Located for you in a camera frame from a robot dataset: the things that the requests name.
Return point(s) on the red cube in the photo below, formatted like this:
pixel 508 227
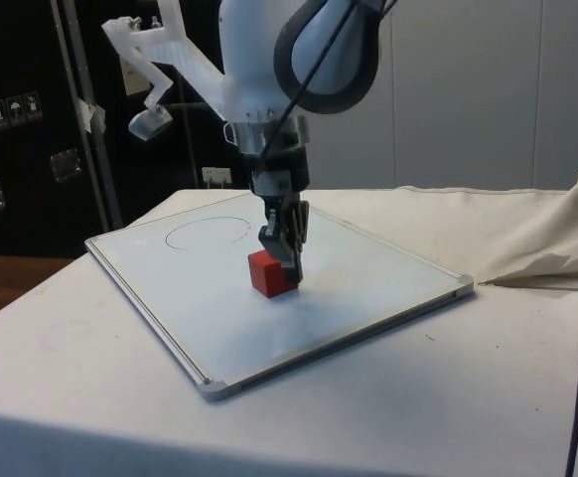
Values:
pixel 265 273

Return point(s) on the translucent white mounting bracket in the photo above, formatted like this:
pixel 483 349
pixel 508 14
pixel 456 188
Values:
pixel 185 59

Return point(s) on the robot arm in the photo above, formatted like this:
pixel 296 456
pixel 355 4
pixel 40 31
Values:
pixel 249 49

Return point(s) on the whiteboard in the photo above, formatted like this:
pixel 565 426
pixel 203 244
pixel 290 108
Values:
pixel 209 288

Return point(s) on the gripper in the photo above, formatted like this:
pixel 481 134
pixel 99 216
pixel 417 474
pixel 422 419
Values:
pixel 296 171

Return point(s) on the black cabinet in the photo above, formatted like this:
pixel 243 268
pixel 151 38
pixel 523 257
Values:
pixel 21 164

